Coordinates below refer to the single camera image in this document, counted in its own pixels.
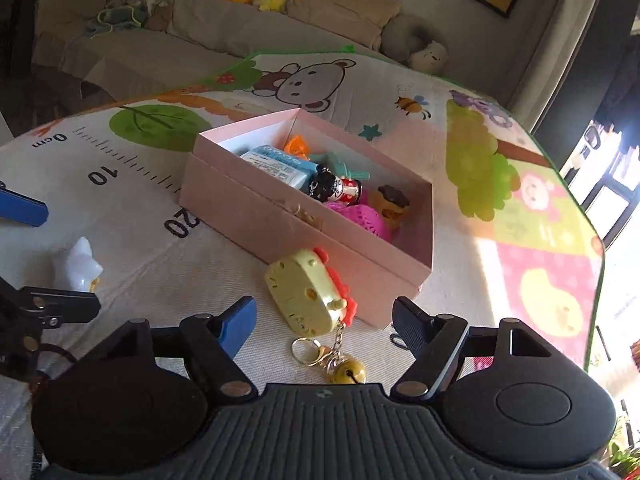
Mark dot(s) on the orange plastic toy piece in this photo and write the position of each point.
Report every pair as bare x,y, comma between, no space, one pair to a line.
297,146

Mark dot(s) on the grey neck pillow plush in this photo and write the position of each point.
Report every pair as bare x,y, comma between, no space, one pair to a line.
408,40

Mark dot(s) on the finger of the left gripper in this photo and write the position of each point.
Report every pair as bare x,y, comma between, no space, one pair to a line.
45,307
21,208

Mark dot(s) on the red black figurine keychain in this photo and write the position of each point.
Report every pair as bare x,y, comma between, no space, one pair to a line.
327,187

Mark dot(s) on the yellow cat keychain toy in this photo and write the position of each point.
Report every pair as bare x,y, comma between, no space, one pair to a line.
318,307

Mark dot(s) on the pink cardboard box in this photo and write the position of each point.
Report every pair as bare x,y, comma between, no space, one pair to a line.
272,220

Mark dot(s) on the beige pillow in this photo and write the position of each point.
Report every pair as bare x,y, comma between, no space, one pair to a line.
361,21

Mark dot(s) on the teal toy hammer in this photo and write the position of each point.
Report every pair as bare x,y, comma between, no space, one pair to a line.
341,169

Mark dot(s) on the green yarn cloth bundle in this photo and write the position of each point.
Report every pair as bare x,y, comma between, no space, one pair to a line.
131,16

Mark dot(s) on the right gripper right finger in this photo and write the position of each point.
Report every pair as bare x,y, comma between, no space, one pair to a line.
436,343

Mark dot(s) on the colourful cartoon play mat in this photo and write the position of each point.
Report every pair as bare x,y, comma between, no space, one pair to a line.
514,255

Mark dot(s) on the blue white wipes pack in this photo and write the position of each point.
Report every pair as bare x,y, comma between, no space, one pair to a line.
289,169

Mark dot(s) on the brown yellow toy figure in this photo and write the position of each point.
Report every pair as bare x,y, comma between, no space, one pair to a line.
391,204

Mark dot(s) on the beige covered sofa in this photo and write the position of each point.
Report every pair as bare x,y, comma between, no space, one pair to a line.
201,38

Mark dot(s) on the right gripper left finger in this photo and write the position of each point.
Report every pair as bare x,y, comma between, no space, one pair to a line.
212,342

